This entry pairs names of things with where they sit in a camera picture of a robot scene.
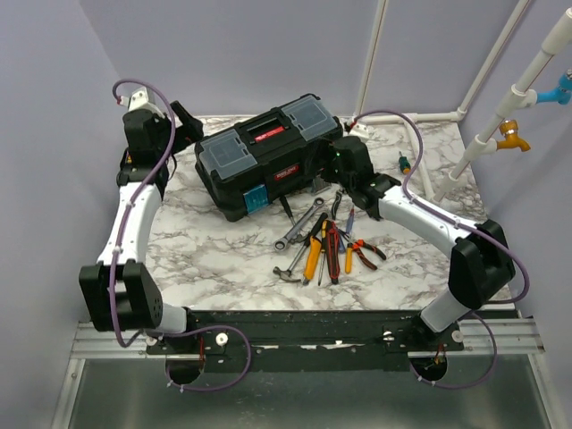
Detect red black utility knife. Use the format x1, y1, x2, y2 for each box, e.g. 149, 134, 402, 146
325, 220, 340, 284

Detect black plastic toolbox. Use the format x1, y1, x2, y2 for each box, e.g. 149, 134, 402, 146
195, 94, 343, 223

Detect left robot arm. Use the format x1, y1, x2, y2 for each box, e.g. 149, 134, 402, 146
79, 101, 204, 353

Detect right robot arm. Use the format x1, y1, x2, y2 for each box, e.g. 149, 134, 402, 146
313, 137, 516, 350

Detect red test pen screwdriver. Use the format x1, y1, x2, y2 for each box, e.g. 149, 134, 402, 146
345, 207, 355, 235

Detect green stubby screwdriver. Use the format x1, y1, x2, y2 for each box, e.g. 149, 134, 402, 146
398, 151, 411, 175

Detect long screwdriver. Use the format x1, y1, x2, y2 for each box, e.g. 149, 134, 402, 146
317, 237, 326, 286

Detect orange black pliers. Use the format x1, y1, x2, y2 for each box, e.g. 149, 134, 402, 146
349, 239, 387, 271

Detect yellow black pruning shears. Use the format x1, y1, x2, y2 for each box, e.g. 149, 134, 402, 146
302, 237, 322, 285

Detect silver combination ratchet wrench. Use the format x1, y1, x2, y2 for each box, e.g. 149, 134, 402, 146
273, 198, 324, 252

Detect claw hammer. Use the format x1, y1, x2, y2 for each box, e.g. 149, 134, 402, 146
273, 212, 328, 282

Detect yellow brass faucet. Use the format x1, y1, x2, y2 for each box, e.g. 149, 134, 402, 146
497, 120, 531, 152

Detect blue pipe valve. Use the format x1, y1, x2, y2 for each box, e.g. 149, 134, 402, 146
536, 69, 572, 105

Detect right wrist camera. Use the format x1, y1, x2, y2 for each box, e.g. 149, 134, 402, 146
348, 122, 370, 140

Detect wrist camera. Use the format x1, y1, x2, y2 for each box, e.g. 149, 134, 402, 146
348, 122, 370, 140
128, 87, 162, 115

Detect black grey wire stripper pliers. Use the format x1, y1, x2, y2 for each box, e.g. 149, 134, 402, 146
331, 189, 344, 219

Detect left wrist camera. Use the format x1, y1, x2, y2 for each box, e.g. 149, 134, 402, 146
128, 87, 162, 115

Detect white pvc pipe frame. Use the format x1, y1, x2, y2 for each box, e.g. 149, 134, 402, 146
348, 1, 571, 202

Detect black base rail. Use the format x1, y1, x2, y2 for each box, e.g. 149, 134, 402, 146
147, 310, 464, 373

